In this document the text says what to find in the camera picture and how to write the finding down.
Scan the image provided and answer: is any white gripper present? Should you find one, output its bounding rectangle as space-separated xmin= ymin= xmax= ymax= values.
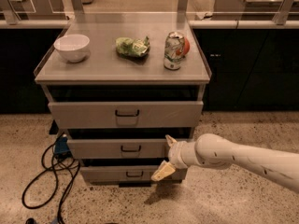
xmin=151 ymin=134 xmax=188 ymax=181

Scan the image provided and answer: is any grey drawer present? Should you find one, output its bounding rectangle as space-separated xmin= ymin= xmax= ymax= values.
xmin=67 ymin=138 xmax=169 ymax=160
xmin=49 ymin=101 xmax=203 ymax=129
xmin=79 ymin=164 xmax=189 ymax=183

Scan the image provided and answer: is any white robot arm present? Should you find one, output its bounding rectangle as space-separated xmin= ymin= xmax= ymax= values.
xmin=151 ymin=133 xmax=299 ymax=192

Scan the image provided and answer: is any grey bottom drawer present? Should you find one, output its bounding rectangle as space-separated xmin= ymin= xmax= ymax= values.
xmin=79 ymin=164 xmax=189 ymax=183

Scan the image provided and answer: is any grey drawer cabinet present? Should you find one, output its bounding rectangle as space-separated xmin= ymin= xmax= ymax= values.
xmin=33 ymin=12 xmax=213 ymax=189

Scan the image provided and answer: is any grey top drawer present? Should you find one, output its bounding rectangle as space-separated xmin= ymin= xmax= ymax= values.
xmin=49 ymin=101 xmax=203 ymax=129

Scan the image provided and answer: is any blue power box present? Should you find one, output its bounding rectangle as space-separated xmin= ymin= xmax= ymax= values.
xmin=53 ymin=134 xmax=70 ymax=156

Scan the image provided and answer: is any green crumpled chip bag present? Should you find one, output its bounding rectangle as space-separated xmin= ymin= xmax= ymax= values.
xmin=116 ymin=36 xmax=150 ymax=58

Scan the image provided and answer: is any orange fruit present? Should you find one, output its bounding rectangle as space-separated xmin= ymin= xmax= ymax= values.
xmin=183 ymin=37 xmax=190 ymax=56

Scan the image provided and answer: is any white bowl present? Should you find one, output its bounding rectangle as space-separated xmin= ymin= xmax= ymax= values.
xmin=54 ymin=35 xmax=90 ymax=63

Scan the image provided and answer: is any grey background counter right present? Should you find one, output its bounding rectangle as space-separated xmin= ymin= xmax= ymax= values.
xmin=212 ymin=0 xmax=283 ymax=21

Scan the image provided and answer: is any grey background table left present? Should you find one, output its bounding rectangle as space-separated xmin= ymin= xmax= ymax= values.
xmin=0 ymin=0 xmax=66 ymax=23

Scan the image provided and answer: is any black floor cable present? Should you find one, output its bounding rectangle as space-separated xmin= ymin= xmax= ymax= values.
xmin=21 ymin=142 xmax=81 ymax=224

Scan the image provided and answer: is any white horizontal rail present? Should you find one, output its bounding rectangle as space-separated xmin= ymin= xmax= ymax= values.
xmin=0 ymin=20 xmax=299 ymax=29

